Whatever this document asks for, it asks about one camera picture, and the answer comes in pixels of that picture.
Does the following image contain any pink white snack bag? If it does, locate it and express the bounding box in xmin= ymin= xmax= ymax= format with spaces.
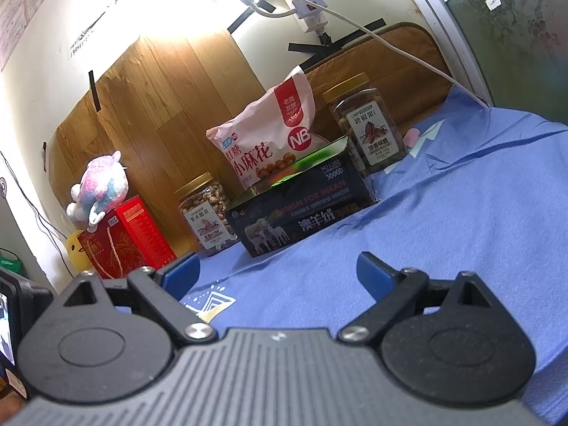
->
xmin=205 ymin=66 xmax=331 ymax=191

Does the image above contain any frosted glass door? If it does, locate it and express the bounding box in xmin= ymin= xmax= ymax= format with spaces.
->
xmin=399 ymin=0 xmax=568 ymax=129

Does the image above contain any green plastic bag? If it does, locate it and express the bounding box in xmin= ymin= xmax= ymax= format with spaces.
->
xmin=0 ymin=248 xmax=23 ymax=276

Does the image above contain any brown cushion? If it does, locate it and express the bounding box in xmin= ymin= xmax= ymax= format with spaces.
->
xmin=304 ymin=21 xmax=455 ymax=138

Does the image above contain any blue printed bedsheet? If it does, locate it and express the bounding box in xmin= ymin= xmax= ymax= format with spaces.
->
xmin=177 ymin=86 xmax=568 ymax=426

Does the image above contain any wall poster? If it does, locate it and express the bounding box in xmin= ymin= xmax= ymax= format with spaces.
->
xmin=0 ymin=0 xmax=67 ymax=72

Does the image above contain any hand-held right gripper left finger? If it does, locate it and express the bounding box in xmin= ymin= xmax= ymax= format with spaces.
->
xmin=60 ymin=251 xmax=219 ymax=347

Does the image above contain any nut jar with red label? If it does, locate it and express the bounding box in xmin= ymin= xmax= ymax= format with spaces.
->
xmin=322 ymin=72 xmax=408 ymax=178

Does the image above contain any wooden board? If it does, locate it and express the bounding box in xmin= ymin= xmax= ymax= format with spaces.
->
xmin=47 ymin=31 xmax=278 ymax=258

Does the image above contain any white cable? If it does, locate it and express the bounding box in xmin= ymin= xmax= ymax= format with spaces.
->
xmin=326 ymin=6 xmax=489 ymax=109

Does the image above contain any red gift box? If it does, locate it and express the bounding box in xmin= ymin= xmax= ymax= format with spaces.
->
xmin=76 ymin=195 xmax=178 ymax=280

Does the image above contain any pink white plush toy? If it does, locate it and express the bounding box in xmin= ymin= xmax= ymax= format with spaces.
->
xmin=66 ymin=151 xmax=130 ymax=231

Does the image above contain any yellow plush toy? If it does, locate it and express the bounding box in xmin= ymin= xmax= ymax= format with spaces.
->
xmin=66 ymin=228 xmax=94 ymax=271

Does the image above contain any white flexible lamp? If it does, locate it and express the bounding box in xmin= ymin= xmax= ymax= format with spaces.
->
xmin=226 ymin=0 xmax=299 ymax=21

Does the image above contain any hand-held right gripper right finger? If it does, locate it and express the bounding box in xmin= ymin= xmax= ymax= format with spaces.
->
xmin=336 ymin=251 xmax=504 ymax=347

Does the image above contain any black cardboard box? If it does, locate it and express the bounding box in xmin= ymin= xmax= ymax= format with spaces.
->
xmin=223 ymin=135 xmax=376 ymax=259

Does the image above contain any jar of pale nuts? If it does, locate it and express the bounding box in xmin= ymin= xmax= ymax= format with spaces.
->
xmin=174 ymin=171 xmax=235 ymax=251

